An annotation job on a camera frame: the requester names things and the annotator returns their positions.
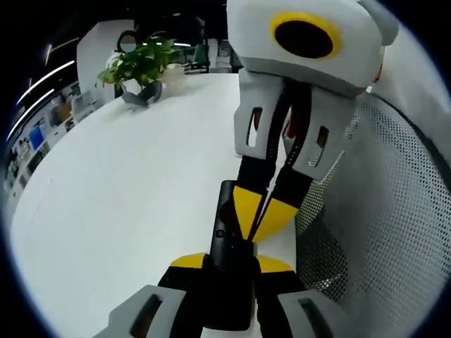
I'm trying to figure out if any black remote control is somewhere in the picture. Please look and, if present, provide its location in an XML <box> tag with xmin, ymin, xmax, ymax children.
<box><xmin>206</xmin><ymin>180</ymin><xmax>262</xmax><ymax>331</ymax></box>

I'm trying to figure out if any green partition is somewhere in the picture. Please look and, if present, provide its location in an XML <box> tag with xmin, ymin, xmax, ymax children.
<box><xmin>192</xmin><ymin>44</ymin><xmax>211</xmax><ymax>71</ymax></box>

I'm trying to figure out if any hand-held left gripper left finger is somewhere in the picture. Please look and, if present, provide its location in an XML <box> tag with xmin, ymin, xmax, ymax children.
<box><xmin>93</xmin><ymin>251</ymin><xmax>211</xmax><ymax>338</ymax></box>

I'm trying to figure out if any green potted plant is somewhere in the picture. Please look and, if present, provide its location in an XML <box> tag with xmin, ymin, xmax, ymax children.
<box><xmin>95</xmin><ymin>33</ymin><xmax>183</xmax><ymax>94</ymax></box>

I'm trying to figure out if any white pillar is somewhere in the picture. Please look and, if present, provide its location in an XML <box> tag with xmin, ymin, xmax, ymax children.
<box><xmin>76</xmin><ymin>19</ymin><xmax>137</xmax><ymax>106</ymax></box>

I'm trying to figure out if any ceiling light strip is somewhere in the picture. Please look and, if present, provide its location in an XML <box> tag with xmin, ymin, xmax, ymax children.
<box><xmin>16</xmin><ymin>60</ymin><xmax>75</xmax><ymax>105</ymax></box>
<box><xmin>6</xmin><ymin>88</ymin><xmax>56</xmax><ymax>142</ymax></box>

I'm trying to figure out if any white mesh basket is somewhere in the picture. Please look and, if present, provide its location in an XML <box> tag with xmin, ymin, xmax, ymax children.
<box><xmin>295</xmin><ymin>20</ymin><xmax>450</xmax><ymax>328</ymax></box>

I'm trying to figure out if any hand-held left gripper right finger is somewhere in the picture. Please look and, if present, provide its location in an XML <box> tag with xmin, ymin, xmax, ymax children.
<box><xmin>254</xmin><ymin>255</ymin><xmax>353</xmax><ymax>338</ymax></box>

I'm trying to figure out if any wall display board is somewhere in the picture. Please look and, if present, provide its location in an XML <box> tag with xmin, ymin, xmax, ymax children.
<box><xmin>5</xmin><ymin>82</ymin><xmax>101</xmax><ymax>198</ymax></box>

